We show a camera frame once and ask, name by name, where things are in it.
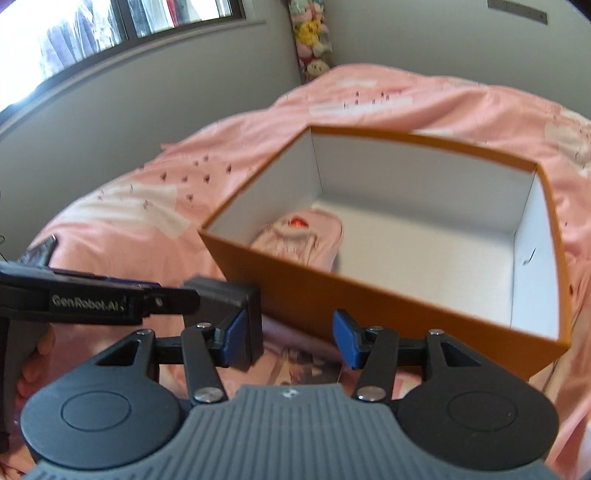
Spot pink printed blanket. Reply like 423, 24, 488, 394
14, 62, 591, 480

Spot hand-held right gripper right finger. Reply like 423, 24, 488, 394
333, 310, 485, 403

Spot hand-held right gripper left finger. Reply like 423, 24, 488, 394
95, 307, 247, 407

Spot window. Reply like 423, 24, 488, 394
0, 0, 269, 125

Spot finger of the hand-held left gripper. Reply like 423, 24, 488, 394
54, 271, 161, 288
140, 287, 202, 319

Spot pink folded garment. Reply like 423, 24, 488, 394
249, 210, 345, 273

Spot person's left hand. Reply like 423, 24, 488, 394
16, 329, 57, 402

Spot dark flat object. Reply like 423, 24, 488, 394
25, 234, 59, 267

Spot grey wall strip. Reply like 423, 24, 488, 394
487, 0, 549, 25

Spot printed picture card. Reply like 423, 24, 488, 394
277, 346, 345, 386

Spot orange cardboard box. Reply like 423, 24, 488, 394
198, 124, 573, 381

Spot hanging plush toys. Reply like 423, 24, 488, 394
286, 0, 334, 84

